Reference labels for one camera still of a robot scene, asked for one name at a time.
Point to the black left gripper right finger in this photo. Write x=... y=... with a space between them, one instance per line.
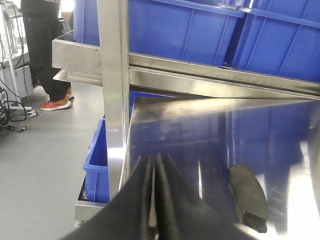
x=181 y=214

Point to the white equipment cart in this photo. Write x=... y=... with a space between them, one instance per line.
x=16 y=84

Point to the person in black clothes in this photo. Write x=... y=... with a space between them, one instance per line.
x=41 y=25

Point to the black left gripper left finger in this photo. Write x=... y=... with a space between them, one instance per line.
x=126 y=216

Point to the blue plastic bin right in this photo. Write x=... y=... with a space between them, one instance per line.
x=278 y=37

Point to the dark grey brake pad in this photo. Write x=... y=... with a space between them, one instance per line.
x=249 y=197

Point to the blue bin lower shelf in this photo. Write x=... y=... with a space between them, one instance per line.
x=96 y=167

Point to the blue plastic bin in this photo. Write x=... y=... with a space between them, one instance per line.
x=278 y=37
x=187 y=30

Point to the steel rack frame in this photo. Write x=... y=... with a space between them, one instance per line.
x=188 y=85

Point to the blue plastic bin left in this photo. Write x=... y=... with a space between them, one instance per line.
x=187 y=30

